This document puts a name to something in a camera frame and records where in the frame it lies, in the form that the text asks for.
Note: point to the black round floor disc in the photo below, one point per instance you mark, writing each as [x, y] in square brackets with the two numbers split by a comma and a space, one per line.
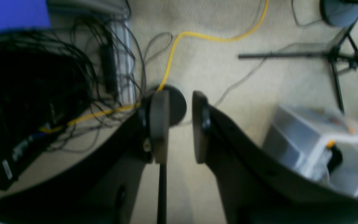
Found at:
[178, 105]

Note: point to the black electronics box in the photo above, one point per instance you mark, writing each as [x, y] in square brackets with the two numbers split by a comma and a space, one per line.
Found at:
[44, 84]

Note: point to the grey aluminium frame rail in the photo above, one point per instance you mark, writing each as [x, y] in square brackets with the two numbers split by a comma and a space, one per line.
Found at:
[101, 27]

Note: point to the blue panel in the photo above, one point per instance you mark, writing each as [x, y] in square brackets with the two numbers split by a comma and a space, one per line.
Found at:
[20, 15]

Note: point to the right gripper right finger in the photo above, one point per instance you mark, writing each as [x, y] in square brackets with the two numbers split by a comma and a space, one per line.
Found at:
[253, 187]

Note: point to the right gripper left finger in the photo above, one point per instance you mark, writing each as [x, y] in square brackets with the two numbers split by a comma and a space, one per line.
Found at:
[101, 188]

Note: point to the clear plastic storage box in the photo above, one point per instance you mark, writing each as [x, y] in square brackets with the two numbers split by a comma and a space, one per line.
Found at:
[321, 145]

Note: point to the black tripod stand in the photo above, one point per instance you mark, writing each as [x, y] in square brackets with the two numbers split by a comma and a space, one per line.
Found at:
[343, 55]

